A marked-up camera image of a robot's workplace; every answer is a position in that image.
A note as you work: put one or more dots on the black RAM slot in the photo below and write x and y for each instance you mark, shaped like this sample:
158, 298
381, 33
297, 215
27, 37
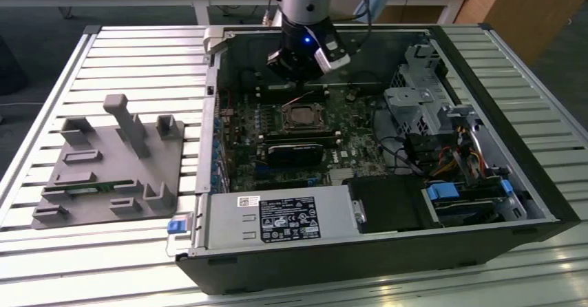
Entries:
299, 142
321, 95
299, 135
319, 91

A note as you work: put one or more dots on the blue case latch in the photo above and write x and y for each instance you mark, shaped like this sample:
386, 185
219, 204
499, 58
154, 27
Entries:
178, 226

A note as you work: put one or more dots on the CPU socket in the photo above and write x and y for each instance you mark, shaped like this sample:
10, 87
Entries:
285, 128

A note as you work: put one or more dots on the hard disk in blue carrier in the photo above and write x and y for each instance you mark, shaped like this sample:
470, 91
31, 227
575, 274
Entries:
443, 191

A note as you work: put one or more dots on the blue plastic clip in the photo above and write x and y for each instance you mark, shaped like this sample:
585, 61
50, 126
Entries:
506, 187

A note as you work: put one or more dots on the green motherboard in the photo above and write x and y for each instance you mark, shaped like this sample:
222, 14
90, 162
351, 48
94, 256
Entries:
358, 148

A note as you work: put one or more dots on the silver power supply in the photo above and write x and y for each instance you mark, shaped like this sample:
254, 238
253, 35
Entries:
230, 217

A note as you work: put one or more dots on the black graphics card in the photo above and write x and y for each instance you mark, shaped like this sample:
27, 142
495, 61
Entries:
294, 153

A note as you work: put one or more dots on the green RAM stick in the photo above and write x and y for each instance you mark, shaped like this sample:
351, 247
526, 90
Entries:
115, 185

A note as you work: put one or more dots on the black plastic shroud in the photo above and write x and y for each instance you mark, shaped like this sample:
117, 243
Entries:
391, 203

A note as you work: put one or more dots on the wooden cabinet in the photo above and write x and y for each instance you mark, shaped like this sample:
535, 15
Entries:
538, 11

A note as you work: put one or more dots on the grey parts rack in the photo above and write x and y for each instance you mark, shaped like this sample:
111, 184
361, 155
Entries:
115, 169

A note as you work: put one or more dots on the black open PC case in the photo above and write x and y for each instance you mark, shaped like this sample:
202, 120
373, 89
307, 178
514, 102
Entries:
322, 272

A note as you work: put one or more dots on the silver heat sink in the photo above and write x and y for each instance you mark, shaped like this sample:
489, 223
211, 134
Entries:
343, 176

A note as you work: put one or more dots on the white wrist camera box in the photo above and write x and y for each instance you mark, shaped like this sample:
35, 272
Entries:
333, 62

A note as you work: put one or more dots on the silver disk bay cage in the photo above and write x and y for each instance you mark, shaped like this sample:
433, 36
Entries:
414, 107

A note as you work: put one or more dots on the silver CPU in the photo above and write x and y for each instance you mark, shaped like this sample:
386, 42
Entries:
303, 116

